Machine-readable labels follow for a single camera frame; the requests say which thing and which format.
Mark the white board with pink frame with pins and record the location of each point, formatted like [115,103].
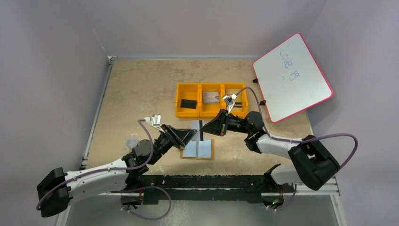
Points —
[290,79]

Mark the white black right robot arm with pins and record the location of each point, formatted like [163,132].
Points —
[312,164]

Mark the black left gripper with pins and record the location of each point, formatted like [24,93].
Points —
[172,136]

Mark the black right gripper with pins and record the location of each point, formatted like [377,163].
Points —
[223,123]

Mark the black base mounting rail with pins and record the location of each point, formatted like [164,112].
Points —
[253,189]

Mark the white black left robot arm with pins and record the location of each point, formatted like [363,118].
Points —
[59,189]

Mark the silver striped card middle bin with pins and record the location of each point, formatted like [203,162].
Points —
[210,97]

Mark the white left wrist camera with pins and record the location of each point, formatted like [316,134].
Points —
[154,120]

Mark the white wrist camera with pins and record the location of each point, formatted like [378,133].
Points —
[230,102]
[154,120]

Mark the yellow plastic sorting bin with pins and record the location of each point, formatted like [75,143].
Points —
[193,91]

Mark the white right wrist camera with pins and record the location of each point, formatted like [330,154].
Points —
[230,102]

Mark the striped card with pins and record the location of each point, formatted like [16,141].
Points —
[197,125]

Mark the black card in bin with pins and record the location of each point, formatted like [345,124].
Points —
[188,104]

